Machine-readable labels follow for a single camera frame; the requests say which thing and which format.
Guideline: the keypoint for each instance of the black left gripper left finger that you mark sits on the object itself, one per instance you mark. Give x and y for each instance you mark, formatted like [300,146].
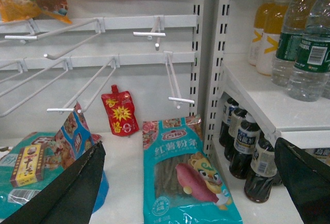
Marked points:
[69,198]

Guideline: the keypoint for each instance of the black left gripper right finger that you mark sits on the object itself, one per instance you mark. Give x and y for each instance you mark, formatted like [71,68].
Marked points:
[306,180]

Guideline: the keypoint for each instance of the dark tea bottle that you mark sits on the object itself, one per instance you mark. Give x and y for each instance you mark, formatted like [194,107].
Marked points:
[261,173]
[238,115]
[247,136]

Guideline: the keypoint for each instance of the water bottle shelf far left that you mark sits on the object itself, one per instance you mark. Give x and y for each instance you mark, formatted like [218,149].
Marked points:
[310,72]

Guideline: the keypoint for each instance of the water bottle shelf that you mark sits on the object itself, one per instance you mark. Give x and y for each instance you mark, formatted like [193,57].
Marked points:
[291,33]
[310,72]

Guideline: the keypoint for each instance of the yellow drink bottle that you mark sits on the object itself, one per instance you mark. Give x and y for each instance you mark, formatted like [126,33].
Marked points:
[270,36]
[259,23]

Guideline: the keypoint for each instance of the white slotted shelf upright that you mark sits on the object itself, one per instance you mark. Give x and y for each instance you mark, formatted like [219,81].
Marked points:
[208,44]

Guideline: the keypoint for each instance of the yellow spice box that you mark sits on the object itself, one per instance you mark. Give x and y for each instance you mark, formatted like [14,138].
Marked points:
[29,166]

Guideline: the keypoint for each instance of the dark tea bottle front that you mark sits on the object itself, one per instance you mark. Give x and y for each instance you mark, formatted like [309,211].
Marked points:
[261,173]

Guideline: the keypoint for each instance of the colourful snack bag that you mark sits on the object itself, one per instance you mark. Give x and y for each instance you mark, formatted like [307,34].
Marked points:
[73,139]

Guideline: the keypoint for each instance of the red sauce pouch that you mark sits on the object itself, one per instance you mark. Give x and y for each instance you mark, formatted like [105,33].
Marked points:
[120,110]

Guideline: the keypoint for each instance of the teal sweet potato noodle bag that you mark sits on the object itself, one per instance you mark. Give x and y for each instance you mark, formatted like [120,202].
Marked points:
[181,185]

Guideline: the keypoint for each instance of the yellow drink bottle far left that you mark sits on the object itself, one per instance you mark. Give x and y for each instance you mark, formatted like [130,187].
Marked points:
[270,36]

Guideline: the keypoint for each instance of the white wire display hook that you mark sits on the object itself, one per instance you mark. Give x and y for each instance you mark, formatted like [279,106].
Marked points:
[176,96]

